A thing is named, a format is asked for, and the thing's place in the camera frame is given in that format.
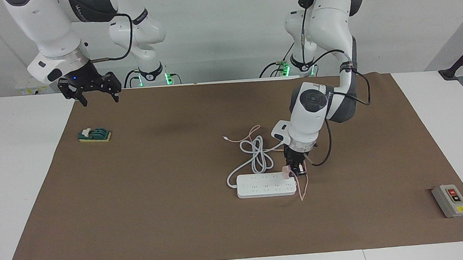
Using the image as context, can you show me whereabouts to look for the black base cable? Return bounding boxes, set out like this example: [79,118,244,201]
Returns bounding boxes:
[256,42,297,78]
[123,69,141,89]

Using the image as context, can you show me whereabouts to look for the grey button control box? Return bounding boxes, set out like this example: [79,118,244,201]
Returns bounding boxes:
[431,183,463,219]

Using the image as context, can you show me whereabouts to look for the pink charging cable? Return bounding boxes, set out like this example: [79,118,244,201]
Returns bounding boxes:
[222,122,311,206]

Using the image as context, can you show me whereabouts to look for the green knife switch block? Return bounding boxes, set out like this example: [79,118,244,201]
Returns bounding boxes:
[77,126,112,144]

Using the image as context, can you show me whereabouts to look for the white wall outlet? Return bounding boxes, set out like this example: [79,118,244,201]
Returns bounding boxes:
[15,84,51,96]

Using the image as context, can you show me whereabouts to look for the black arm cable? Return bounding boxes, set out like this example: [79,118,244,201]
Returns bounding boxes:
[299,1,376,168]
[88,11,136,63]

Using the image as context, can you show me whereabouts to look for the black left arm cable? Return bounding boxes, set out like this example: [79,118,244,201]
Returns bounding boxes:
[299,1,376,168]

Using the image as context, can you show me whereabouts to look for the black pole stand with clamp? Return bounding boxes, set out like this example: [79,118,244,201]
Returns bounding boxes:
[436,35,463,81]

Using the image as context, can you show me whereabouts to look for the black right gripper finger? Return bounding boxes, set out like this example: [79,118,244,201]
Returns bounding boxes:
[102,71,123,104]
[58,81,88,109]

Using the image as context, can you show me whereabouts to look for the white power strip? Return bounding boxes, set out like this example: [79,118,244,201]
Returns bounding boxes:
[236,171,298,199]

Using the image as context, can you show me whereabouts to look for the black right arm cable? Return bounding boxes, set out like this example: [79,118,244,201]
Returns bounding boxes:
[88,11,136,63]

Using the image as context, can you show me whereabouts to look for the white power cord with plug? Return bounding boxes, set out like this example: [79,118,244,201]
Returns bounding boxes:
[224,134,290,189]

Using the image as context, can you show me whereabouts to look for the brown table mat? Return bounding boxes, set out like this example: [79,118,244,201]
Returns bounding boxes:
[0,67,463,260]

